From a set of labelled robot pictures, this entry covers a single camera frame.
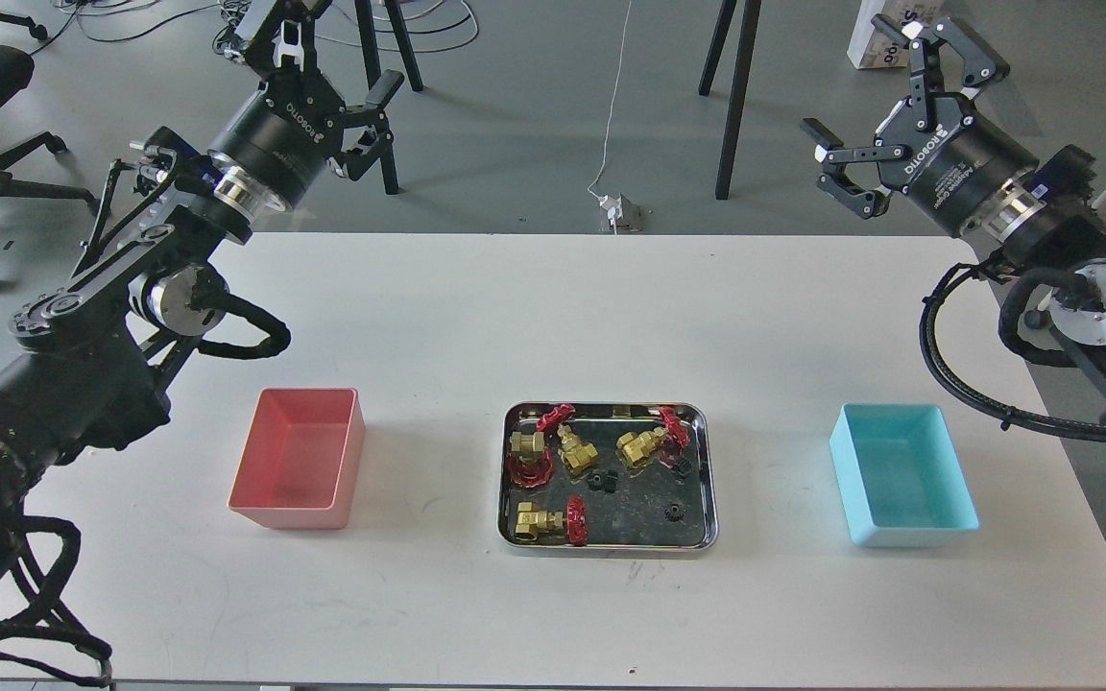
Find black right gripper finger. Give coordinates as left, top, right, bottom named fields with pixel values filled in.
left=800, top=117, right=915, bottom=221
left=872, top=13, right=1012, bottom=126

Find small black gear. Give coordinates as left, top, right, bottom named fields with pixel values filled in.
left=587, top=469, right=619, bottom=493
left=662, top=502, right=687, bottom=522

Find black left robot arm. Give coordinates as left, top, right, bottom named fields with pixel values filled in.
left=0, top=1, right=404, bottom=688

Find brass valve top middle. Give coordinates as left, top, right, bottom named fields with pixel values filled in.
left=536, top=404, right=599, bottom=478

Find black table leg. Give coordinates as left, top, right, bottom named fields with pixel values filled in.
left=354, top=0, right=425, bottom=196
left=697, top=1, right=763, bottom=201

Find black gear under valve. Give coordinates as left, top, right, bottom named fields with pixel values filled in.
left=670, top=456, right=695, bottom=480

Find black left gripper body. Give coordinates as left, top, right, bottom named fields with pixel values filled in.
left=207, top=78, right=346, bottom=209

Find white cardboard box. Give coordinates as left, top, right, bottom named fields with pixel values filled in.
left=847, top=1, right=936, bottom=70

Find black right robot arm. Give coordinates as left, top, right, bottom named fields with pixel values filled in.
left=803, top=14, right=1106, bottom=443

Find pink plastic box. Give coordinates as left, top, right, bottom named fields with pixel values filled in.
left=228, top=388, right=366, bottom=530

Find light blue plastic box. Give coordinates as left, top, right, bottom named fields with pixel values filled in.
left=830, top=404, right=980, bottom=548

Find brass valve top right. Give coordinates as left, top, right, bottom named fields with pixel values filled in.
left=615, top=404, right=690, bottom=473

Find white power adapter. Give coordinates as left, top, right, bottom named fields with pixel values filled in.
left=598, top=193, right=644, bottom=235

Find black table leg right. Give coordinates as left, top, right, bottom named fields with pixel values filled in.
left=697, top=1, right=763, bottom=201

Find tangled floor cables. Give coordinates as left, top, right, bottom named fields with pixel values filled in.
left=52, top=0, right=480, bottom=56

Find brass valve bottom left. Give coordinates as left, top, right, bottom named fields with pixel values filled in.
left=513, top=494, right=589, bottom=547

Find black table leg left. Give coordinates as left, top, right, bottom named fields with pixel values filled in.
left=354, top=0, right=425, bottom=196

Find silver metal tray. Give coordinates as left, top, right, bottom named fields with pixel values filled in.
left=497, top=401, right=718, bottom=554

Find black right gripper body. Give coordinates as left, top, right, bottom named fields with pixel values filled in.
left=875, top=93, right=1039, bottom=237

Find white power cable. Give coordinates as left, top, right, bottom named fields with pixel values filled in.
left=588, top=0, right=634, bottom=203

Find brass valve red handle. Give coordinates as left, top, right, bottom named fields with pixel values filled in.
left=505, top=430, right=553, bottom=488

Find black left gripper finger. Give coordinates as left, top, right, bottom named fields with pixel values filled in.
left=232, top=1, right=333, bottom=93
left=328, top=70, right=405, bottom=182

